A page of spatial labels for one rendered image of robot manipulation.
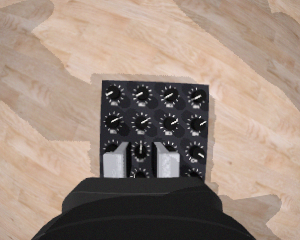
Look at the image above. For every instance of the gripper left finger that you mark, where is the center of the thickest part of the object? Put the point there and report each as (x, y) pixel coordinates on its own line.
(117, 164)

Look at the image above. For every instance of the black knob box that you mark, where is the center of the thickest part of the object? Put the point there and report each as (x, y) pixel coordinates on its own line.
(153, 106)

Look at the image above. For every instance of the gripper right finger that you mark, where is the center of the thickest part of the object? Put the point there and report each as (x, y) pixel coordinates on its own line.
(164, 163)

